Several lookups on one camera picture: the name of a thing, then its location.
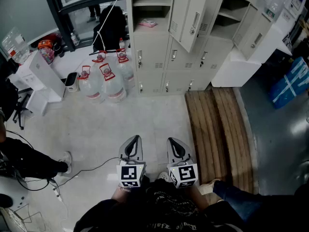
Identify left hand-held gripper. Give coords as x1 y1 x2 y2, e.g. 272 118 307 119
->
116 134 147 188

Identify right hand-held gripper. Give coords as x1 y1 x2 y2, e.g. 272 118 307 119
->
167 137 199 189

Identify beige metal locker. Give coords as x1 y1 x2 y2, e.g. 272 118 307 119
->
125 0 274 98

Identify pink packet item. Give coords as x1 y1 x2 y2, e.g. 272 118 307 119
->
138 18 158 29

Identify person's left forearm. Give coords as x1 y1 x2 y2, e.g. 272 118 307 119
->
111 185 133 203

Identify person's right forearm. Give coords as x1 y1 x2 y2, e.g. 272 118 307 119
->
190 184 210 212

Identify beige locker door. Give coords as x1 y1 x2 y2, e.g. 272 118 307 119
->
232 3 273 61
168 0 209 54

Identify person's white shoe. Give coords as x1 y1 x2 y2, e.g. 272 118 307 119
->
57 151 73 175
157 171 173 184

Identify stack of wooden slats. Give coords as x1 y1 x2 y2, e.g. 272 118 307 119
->
184 87 256 194

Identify beige shoe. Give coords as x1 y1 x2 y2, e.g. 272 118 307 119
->
197 178 222 196

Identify large red-capped water jug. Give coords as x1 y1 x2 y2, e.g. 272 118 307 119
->
77 65 106 104
98 62 127 104
115 48 135 89
91 50 108 69

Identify person's black printed shirt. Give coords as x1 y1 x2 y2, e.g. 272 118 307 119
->
73 177 245 232

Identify blue jeans leg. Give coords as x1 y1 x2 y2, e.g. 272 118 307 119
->
212 179 264 223

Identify white waste bin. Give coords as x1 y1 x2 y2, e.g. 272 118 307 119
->
64 72 80 92

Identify white cabinet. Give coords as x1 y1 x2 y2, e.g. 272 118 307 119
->
211 23 293 88

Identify white water dispenser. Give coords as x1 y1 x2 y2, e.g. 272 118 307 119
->
9 49 66 116

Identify black jacket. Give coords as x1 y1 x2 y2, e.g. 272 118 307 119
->
92 5 128 53

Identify white floor device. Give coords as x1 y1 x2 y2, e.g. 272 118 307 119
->
0 176 30 210

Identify blue taped package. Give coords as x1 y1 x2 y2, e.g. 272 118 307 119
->
268 56 309 110

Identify black office chair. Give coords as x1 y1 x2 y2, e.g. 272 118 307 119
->
0 77 32 131

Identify orange bag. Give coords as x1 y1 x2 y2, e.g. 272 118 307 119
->
37 39 54 50

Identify clear dispenser water barrel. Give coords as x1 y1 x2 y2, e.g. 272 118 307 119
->
1 27 31 65

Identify white stacked boxes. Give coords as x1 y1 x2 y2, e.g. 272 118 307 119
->
275 0 309 56

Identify black floor cable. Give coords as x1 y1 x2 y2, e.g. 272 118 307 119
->
0 129 121 192

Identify white power cable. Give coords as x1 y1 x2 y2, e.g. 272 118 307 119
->
52 187 70 229

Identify white rope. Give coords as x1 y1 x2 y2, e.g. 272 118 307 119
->
92 0 126 53

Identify wire rack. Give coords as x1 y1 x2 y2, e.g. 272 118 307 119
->
0 206 47 232

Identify dark partition frame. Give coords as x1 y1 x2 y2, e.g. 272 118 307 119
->
41 0 126 53

